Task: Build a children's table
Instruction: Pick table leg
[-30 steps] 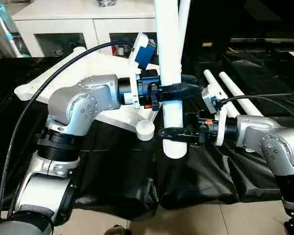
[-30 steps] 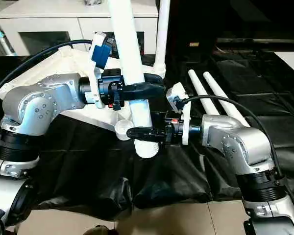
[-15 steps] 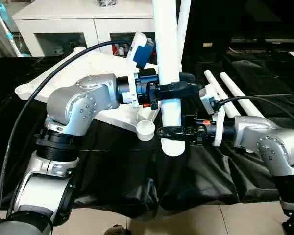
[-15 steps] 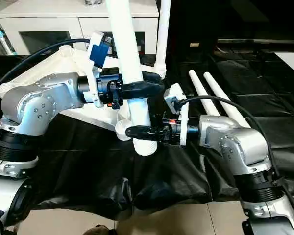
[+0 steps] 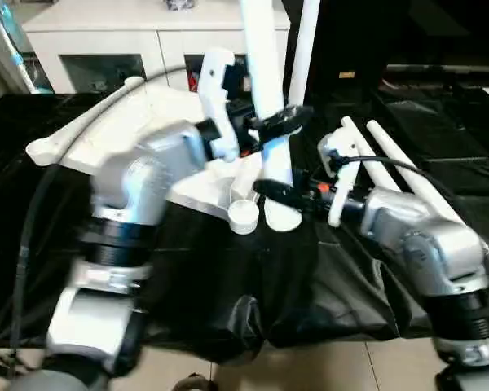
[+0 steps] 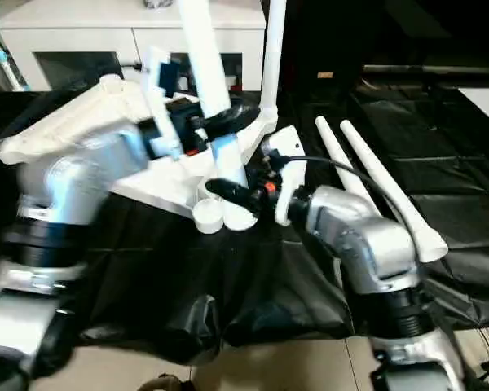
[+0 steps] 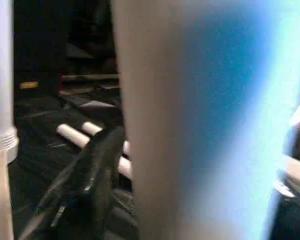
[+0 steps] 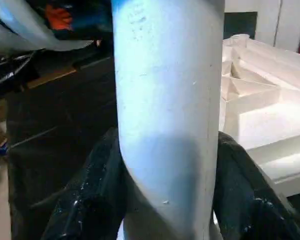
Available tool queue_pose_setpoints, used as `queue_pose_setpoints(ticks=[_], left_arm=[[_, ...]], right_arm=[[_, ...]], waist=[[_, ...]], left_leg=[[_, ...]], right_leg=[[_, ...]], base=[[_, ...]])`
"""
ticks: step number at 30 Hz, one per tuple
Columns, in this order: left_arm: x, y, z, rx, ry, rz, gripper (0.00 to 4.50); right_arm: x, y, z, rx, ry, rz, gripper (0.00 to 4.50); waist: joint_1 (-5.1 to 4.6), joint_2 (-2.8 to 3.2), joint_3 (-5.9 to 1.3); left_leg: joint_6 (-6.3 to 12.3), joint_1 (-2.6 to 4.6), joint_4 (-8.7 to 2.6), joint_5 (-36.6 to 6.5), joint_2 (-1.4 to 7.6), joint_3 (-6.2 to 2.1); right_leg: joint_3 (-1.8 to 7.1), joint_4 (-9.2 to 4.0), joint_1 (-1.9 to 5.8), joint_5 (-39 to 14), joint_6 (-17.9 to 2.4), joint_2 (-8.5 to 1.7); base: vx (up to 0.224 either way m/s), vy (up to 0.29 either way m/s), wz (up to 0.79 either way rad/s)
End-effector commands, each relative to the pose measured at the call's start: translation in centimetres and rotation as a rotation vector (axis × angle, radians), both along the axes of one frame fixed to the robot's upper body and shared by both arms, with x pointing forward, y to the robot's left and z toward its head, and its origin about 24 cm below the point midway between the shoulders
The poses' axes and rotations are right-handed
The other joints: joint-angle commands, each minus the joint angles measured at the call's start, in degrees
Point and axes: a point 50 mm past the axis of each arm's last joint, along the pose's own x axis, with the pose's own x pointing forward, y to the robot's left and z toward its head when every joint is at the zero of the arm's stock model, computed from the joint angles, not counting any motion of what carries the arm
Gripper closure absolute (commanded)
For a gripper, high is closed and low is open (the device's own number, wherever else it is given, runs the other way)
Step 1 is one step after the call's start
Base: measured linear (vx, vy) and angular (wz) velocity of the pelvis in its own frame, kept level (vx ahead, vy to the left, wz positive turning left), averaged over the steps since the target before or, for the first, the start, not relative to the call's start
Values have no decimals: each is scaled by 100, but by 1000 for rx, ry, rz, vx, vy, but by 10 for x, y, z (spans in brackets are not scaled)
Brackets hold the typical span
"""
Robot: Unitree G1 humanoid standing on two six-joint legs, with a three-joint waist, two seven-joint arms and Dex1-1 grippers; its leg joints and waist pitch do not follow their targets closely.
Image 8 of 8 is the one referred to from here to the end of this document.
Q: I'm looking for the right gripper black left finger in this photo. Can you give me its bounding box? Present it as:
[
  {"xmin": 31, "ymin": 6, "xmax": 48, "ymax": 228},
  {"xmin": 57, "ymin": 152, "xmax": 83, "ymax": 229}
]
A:
[{"xmin": 40, "ymin": 127, "xmax": 128, "ymax": 240}]

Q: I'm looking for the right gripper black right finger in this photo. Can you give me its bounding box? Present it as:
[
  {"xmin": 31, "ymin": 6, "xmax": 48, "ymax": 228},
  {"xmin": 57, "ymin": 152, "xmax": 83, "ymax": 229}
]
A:
[{"xmin": 212, "ymin": 131, "xmax": 300, "ymax": 240}]

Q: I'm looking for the white plastic table top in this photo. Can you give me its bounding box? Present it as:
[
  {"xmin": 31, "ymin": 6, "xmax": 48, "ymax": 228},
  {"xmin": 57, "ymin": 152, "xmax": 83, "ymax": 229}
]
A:
[{"xmin": 218, "ymin": 34, "xmax": 300, "ymax": 199}]

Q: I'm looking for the white plastic table leg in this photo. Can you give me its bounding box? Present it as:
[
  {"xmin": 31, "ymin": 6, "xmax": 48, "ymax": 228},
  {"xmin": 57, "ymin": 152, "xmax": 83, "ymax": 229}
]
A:
[{"xmin": 111, "ymin": 0, "xmax": 226, "ymax": 240}]

